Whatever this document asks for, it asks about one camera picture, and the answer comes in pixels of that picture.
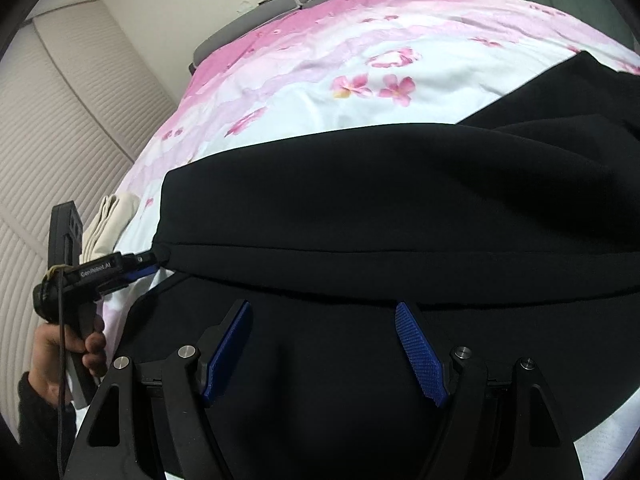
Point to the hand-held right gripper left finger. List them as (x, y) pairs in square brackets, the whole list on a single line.
[(230, 350)]

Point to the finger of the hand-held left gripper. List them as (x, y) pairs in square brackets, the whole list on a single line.
[(147, 259), (142, 272)]

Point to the white louvered wardrobe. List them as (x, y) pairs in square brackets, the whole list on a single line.
[(75, 110)]

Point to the grey upholstered bed headboard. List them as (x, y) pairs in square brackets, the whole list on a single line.
[(250, 25)]

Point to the beige folded cloth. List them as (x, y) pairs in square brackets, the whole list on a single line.
[(107, 225)]

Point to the black pants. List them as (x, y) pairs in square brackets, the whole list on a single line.
[(350, 200)]

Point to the person's left forearm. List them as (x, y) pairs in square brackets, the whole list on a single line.
[(40, 420)]

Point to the pink floral bedspread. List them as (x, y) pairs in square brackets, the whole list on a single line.
[(300, 85)]

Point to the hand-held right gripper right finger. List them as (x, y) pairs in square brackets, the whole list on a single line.
[(417, 355)]

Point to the person's left hand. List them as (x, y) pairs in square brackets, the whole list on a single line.
[(47, 355)]

